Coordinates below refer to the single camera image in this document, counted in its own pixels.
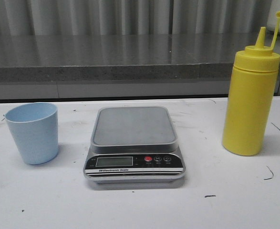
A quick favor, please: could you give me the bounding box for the grey stone counter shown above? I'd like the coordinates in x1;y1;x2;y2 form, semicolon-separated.
0;33;280;100

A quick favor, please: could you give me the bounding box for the silver electronic kitchen scale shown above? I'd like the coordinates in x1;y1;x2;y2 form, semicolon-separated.
83;106;186;184

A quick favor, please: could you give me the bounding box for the yellow squeeze bottle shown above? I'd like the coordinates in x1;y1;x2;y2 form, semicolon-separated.
222;11;280;156

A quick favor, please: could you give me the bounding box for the light blue plastic cup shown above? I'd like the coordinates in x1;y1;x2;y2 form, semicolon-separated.
5;103;59;165

